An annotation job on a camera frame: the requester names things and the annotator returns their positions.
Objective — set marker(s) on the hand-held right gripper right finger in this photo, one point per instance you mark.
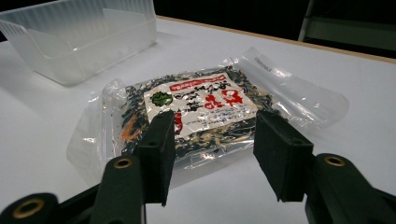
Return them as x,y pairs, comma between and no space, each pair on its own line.
286,155

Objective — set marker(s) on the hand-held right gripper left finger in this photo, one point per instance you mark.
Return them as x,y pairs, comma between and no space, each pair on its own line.
155,155

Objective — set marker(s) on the clear packet of dried seaweed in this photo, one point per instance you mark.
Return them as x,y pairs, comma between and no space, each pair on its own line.
202,102

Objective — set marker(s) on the translucent plastic storage bin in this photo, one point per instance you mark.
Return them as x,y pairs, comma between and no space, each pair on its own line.
77,40

